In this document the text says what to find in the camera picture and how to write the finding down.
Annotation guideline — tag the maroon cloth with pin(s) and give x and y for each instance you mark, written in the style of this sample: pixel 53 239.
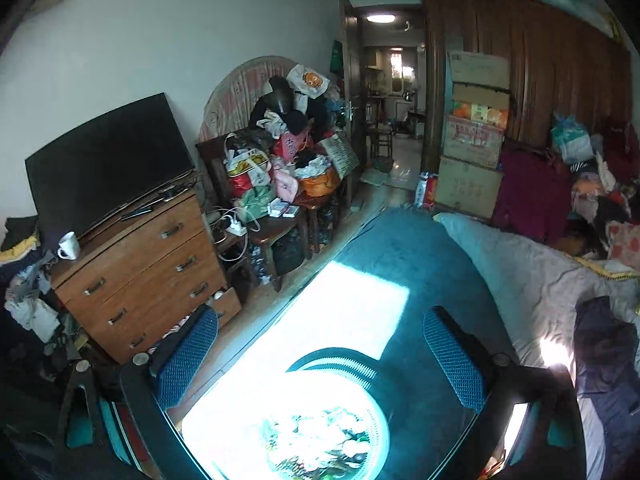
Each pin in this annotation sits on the maroon cloth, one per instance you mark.
pixel 530 195

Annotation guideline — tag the wooden stool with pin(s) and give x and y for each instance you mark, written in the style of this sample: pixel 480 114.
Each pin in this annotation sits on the wooden stool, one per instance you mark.
pixel 320 210

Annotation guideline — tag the wooden dresser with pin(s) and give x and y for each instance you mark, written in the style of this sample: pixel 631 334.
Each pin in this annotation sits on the wooden dresser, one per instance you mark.
pixel 145 270

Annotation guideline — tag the white bag with orange print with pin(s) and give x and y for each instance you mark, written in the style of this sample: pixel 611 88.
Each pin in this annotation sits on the white bag with orange print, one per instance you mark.
pixel 310 80

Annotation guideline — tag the pile of mixed clothes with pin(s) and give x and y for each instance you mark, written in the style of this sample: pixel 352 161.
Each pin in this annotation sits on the pile of mixed clothes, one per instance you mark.
pixel 605 200

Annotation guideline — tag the pale green bag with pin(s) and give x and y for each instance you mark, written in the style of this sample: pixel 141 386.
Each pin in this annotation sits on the pale green bag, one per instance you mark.
pixel 255 200

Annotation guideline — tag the black remote control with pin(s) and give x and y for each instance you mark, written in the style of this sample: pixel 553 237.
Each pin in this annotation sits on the black remote control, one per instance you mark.
pixel 136 211

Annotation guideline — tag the wooden wardrobe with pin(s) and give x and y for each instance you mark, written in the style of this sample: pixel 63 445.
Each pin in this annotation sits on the wooden wardrobe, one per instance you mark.
pixel 540 70

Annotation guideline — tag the white power strip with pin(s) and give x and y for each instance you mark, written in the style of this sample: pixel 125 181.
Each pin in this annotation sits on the white power strip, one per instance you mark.
pixel 236 229

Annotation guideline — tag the small white carton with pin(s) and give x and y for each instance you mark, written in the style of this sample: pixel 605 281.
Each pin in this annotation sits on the small white carton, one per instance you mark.
pixel 280 207

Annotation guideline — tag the black flat television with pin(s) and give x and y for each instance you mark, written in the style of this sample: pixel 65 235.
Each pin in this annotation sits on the black flat television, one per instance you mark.
pixel 110 160

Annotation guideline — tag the small black box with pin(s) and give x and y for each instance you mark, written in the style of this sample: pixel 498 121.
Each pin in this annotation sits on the small black box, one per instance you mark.
pixel 172 191

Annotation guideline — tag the red print cardboard box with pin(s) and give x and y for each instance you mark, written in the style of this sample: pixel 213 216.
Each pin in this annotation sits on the red print cardboard box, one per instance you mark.
pixel 472 142

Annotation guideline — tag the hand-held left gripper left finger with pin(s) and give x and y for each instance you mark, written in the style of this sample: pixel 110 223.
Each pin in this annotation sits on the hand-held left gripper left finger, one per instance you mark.
pixel 187 355

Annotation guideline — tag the wooden low table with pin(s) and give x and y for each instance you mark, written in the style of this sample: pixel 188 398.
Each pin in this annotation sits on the wooden low table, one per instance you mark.
pixel 272 232

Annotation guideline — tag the pink bag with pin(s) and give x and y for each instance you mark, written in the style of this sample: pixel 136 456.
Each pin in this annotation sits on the pink bag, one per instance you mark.
pixel 285 185

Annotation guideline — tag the white mug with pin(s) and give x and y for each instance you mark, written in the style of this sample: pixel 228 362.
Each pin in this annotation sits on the white mug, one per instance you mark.
pixel 67 246

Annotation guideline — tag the printed woven sack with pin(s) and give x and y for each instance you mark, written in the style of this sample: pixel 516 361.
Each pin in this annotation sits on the printed woven sack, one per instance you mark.
pixel 340 155

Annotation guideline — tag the white round basket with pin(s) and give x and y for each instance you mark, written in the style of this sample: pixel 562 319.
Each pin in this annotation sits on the white round basket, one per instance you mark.
pixel 300 430

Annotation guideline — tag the white bottle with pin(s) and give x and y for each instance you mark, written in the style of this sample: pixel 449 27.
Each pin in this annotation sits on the white bottle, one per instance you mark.
pixel 421 190

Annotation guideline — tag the large plain cardboard box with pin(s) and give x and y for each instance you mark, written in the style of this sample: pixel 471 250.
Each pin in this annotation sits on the large plain cardboard box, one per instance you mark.
pixel 467 187

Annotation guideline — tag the orange print cardboard box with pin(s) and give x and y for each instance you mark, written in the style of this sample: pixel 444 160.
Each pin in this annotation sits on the orange print cardboard box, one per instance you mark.
pixel 480 115

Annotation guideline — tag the red packet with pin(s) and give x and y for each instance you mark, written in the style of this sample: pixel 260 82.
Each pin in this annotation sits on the red packet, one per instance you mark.
pixel 432 191

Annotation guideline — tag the small plain cardboard box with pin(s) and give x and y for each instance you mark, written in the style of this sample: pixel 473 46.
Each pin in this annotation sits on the small plain cardboard box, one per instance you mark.
pixel 480 96
pixel 477 67

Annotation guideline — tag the heap of dark clothes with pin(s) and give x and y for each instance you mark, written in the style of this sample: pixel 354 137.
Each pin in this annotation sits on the heap of dark clothes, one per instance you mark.
pixel 30 300

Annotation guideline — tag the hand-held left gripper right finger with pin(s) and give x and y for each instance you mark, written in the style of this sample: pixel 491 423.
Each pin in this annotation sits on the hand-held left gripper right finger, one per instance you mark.
pixel 455 365

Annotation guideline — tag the grey quilt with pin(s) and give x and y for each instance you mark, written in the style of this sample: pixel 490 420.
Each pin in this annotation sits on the grey quilt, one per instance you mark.
pixel 525 280

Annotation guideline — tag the green hanging sign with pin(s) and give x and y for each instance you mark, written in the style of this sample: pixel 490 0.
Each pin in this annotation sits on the green hanging sign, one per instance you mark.
pixel 335 57

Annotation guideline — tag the red and yellow bag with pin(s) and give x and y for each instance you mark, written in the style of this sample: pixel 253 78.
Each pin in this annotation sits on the red and yellow bag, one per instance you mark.
pixel 247 167

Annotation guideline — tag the wooden door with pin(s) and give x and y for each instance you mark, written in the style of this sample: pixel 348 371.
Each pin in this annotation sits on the wooden door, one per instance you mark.
pixel 350 95

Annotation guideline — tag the blue and white plastic bag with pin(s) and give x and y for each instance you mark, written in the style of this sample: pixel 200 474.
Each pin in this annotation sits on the blue and white plastic bag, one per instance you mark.
pixel 572 140

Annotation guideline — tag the black helmet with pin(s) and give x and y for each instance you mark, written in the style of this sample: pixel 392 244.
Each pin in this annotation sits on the black helmet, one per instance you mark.
pixel 280 97

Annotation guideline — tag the wooden chair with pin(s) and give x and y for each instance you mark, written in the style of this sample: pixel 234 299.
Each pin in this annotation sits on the wooden chair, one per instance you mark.
pixel 380 137

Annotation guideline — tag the dark purple cloth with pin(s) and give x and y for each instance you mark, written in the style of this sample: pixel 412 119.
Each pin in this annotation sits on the dark purple cloth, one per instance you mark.
pixel 605 360

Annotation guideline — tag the round printed board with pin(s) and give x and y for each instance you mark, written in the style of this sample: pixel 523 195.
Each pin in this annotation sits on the round printed board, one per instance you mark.
pixel 235 90

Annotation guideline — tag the ceiling lamp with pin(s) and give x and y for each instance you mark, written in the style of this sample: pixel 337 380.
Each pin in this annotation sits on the ceiling lamp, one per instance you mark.
pixel 381 18

